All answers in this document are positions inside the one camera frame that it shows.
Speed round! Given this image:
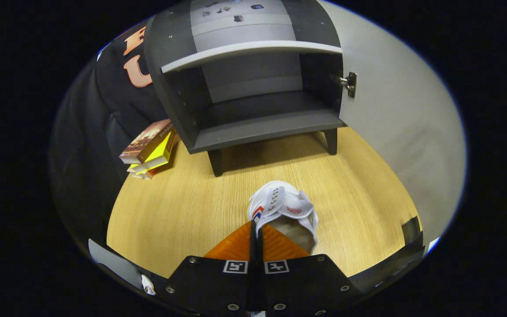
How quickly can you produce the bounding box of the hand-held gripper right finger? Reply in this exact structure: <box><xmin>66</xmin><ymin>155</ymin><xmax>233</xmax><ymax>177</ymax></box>
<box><xmin>256</xmin><ymin>224</ymin><xmax>362</xmax><ymax>315</ymax></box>

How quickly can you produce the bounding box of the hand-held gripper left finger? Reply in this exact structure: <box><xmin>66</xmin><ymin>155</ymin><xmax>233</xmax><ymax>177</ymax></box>
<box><xmin>165</xmin><ymin>221</ymin><xmax>256</xmax><ymax>315</ymax></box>

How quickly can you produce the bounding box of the white shoe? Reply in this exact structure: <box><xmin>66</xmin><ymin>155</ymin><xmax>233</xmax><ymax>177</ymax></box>
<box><xmin>247</xmin><ymin>181</ymin><xmax>319</xmax><ymax>255</ymax></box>

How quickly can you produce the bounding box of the dark grey shoe cabinet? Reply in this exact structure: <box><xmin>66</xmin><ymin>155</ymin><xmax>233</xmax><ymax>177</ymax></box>
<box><xmin>144</xmin><ymin>0</ymin><xmax>346</xmax><ymax>177</ymax></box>

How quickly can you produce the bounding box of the beige shoe cabinet door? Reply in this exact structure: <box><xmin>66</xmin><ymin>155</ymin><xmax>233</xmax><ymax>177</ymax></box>
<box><xmin>317</xmin><ymin>0</ymin><xmax>467</xmax><ymax>245</ymax></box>

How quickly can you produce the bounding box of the metal door hinge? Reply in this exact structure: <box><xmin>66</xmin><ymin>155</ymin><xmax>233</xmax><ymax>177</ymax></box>
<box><xmin>332</xmin><ymin>72</ymin><xmax>357</xmax><ymax>98</ymax></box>

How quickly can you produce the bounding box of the yellow book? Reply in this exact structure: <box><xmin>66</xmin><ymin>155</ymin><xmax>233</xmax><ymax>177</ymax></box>
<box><xmin>128</xmin><ymin>132</ymin><xmax>177</xmax><ymax>173</ymax></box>

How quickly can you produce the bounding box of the brown book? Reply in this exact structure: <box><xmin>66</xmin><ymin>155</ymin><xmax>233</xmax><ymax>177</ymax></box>
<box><xmin>119</xmin><ymin>119</ymin><xmax>175</xmax><ymax>165</ymax></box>

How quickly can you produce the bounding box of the black backdrop cloth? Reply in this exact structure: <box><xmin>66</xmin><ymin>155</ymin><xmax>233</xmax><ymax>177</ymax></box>
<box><xmin>49</xmin><ymin>20</ymin><xmax>179</xmax><ymax>247</ymax></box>

